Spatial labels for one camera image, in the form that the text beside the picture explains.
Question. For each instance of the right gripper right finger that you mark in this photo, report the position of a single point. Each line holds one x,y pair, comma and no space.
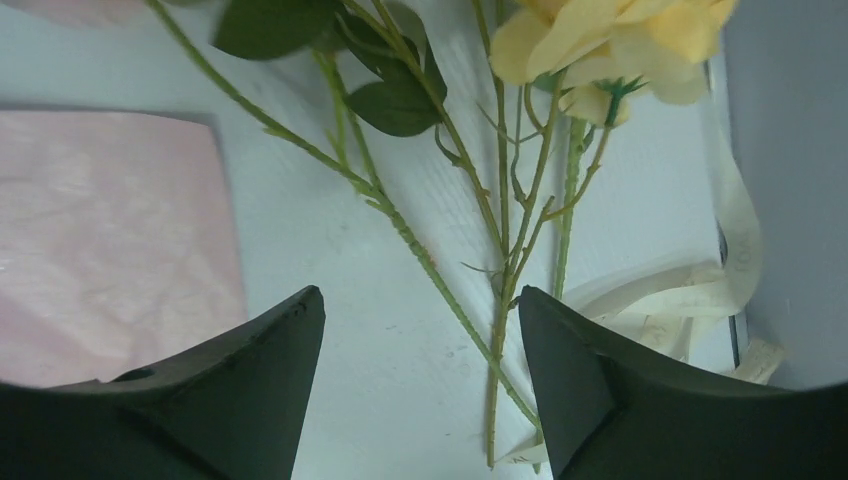
611,408

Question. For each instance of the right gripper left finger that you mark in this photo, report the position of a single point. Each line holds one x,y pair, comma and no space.
232,407

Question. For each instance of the pink purple wrapping paper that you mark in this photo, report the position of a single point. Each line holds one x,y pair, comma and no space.
118,239

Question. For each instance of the white fake flower stem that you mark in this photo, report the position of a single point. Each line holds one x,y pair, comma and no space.
371,186

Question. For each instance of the yellow fake flower stem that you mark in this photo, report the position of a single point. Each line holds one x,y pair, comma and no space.
596,53

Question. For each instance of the cream ribbon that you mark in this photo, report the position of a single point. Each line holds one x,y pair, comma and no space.
687,244

